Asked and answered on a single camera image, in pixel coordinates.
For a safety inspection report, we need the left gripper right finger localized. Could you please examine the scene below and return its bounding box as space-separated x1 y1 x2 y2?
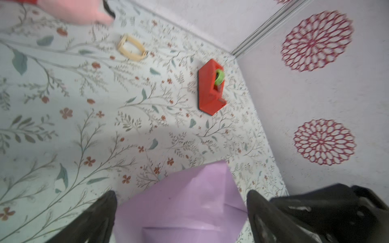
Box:
247 190 316 243

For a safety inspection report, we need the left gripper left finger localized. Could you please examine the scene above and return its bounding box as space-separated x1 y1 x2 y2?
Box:
48 190 118 243

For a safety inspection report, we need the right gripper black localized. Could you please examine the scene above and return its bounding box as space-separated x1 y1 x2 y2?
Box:
270 184 389 243

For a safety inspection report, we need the pink wrapping paper sheet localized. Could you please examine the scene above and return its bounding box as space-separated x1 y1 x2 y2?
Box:
113 161 248 243

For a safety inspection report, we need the red tape dispenser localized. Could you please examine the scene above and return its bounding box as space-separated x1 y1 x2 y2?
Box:
198 59 227 115

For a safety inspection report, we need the clear tape roll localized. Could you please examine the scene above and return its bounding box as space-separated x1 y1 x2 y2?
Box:
117 34 148 61

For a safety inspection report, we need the pink plush toy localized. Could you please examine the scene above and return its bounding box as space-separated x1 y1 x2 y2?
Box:
18 0 115 26

